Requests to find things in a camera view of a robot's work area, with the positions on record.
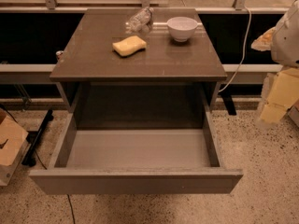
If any open grey top drawer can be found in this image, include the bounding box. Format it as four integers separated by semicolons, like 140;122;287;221
29;112;243;194

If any black floor cable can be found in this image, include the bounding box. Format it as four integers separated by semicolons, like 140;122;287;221
66;194;77;224

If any black stand leg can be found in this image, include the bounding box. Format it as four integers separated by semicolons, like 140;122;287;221
21;110;53;167

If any white bowl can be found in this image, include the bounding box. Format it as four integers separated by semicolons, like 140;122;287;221
166;17;198;42

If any small can behind cabinet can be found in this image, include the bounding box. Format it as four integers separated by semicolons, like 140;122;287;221
55;50;64;61

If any white cable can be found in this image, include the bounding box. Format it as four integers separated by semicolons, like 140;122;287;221
218;7;252;94

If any yellow sponge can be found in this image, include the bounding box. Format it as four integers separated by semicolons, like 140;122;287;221
112;35;147;57

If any cardboard box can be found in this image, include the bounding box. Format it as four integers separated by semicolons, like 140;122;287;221
0;109;28;166

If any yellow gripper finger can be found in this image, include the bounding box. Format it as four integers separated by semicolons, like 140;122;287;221
258;68;299;124
251;27;276;51

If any grey cabinet with top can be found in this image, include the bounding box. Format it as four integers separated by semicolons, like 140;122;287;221
50;8;226;130

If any clear plastic water bottle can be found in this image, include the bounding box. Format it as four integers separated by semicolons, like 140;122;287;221
128;7;154;32

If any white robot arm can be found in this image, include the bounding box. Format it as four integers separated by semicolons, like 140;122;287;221
251;0;299;125

